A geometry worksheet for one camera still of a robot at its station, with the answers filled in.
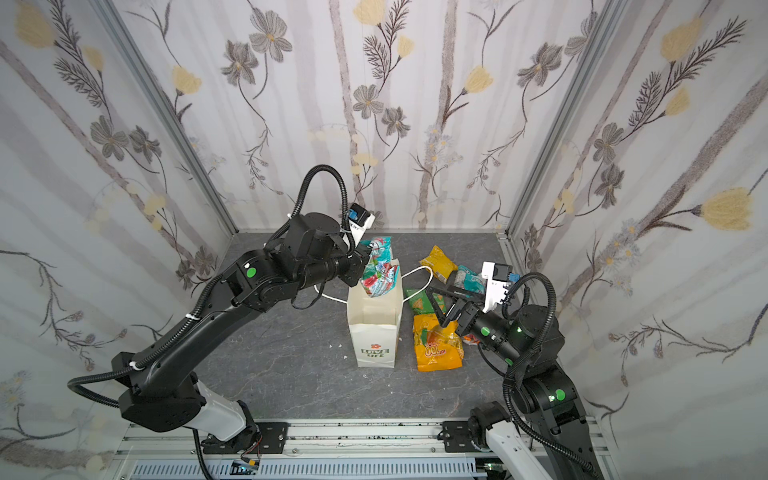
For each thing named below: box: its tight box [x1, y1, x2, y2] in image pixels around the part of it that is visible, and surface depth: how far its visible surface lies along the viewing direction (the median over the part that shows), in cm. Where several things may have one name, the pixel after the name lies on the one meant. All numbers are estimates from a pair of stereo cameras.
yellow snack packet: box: [419, 245, 458, 284], surface depth 109 cm
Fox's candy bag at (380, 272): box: [360, 236, 399, 297], surface depth 64 cm
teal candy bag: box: [454, 265, 487, 294], surface depth 101 cm
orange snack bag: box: [413, 313, 464, 372], surface depth 87 cm
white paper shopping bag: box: [313, 259, 433, 368], surface depth 76 cm
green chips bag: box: [405, 285, 436, 314], surface depth 70 cm
